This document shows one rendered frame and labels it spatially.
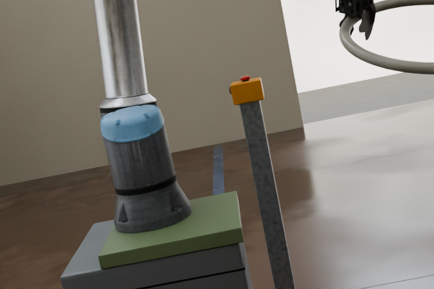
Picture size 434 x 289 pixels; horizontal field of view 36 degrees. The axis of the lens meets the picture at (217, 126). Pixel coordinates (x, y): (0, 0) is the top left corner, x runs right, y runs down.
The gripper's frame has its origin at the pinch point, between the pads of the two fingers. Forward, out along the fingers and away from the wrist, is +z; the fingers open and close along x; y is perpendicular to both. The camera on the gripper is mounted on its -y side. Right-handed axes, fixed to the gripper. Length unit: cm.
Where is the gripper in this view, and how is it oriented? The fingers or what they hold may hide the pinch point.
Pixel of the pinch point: (360, 33)
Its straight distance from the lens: 204.8
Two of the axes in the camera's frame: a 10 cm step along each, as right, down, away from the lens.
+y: -7.1, 4.3, -5.6
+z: 1.1, 8.5, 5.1
